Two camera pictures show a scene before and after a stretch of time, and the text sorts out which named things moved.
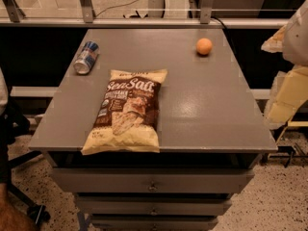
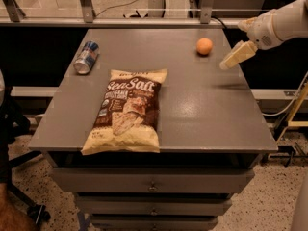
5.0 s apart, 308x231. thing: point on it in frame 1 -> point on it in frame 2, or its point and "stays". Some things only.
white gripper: (297, 40) -> (264, 33)
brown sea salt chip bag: (128, 116) stays
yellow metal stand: (293, 123) stays
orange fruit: (204, 45) stays
